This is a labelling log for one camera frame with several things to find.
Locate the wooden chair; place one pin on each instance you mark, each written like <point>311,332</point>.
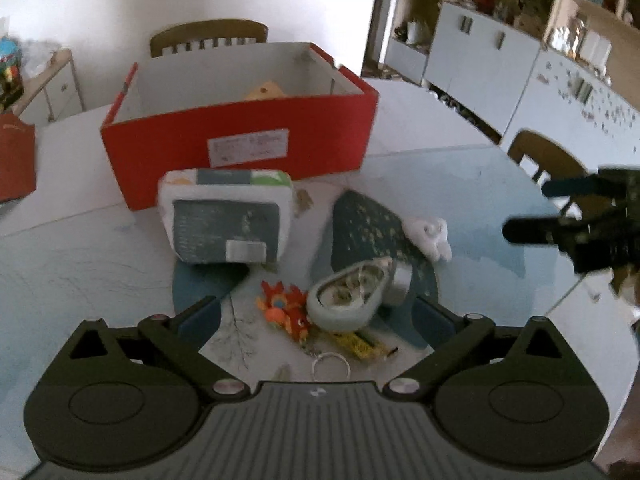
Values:
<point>210,32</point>
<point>545,152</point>

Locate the red cardboard box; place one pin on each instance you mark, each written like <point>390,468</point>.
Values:
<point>160,155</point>

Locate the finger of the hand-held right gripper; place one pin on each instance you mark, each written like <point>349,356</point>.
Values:
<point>570,186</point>
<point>535,230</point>

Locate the green white tissue pack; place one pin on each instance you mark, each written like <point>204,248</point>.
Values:
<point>220,225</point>

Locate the white sideboard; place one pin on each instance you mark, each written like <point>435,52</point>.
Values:
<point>55,85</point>

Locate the yellow strip packet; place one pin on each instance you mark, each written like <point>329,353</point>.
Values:
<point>357,344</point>

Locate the brown plush toy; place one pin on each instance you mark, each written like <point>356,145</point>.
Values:
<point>265,91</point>

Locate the white tooth plush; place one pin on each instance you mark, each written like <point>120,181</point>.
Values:
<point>430,237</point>

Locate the dark green pouch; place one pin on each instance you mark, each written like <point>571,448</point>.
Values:
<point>365,225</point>

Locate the white wall cabinet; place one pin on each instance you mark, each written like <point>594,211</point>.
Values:
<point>480,60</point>

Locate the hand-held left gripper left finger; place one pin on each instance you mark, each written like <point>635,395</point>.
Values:
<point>200,322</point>

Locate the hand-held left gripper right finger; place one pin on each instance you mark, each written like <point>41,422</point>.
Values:
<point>432,322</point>

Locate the light green oval case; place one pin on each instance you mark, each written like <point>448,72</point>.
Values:
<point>345,295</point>

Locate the red paper bag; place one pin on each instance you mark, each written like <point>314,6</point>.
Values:
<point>15,160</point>

